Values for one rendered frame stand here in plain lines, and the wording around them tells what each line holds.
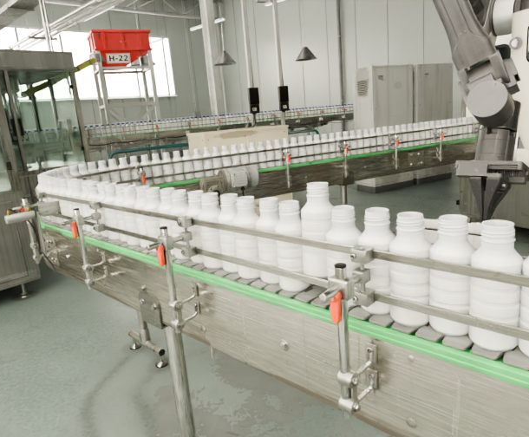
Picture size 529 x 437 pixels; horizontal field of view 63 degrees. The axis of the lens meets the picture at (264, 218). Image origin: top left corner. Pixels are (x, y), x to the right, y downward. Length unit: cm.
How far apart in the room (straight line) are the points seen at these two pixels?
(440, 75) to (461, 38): 700
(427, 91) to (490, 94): 685
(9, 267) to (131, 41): 465
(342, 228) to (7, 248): 353
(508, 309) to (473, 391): 12
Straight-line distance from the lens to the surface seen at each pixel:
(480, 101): 75
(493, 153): 80
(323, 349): 78
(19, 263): 408
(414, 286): 66
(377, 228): 68
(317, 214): 73
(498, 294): 62
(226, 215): 90
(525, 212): 457
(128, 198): 124
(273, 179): 274
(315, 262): 75
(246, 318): 89
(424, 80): 756
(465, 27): 84
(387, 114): 700
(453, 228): 63
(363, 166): 314
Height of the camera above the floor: 132
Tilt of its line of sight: 13 degrees down
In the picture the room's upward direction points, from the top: 5 degrees counter-clockwise
